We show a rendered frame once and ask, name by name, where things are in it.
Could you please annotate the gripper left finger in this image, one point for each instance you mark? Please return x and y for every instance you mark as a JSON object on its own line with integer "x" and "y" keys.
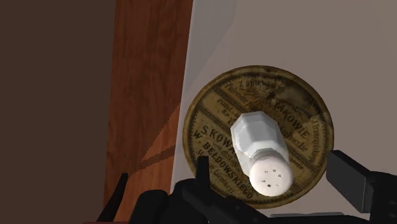
{"x": 198, "y": 201}

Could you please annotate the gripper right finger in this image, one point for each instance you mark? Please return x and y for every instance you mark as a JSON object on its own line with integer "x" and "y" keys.
{"x": 350, "y": 180}

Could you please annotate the white salt shaker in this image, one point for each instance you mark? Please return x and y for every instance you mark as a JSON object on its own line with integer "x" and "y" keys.
{"x": 259, "y": 145}

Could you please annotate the round yellowed printed tin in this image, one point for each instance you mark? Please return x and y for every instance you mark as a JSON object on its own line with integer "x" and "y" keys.
{"x": 217, "y": 102}

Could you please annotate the brown wooden furniture panel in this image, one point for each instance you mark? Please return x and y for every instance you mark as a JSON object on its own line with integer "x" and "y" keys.
{"x": 145, "y": 77}

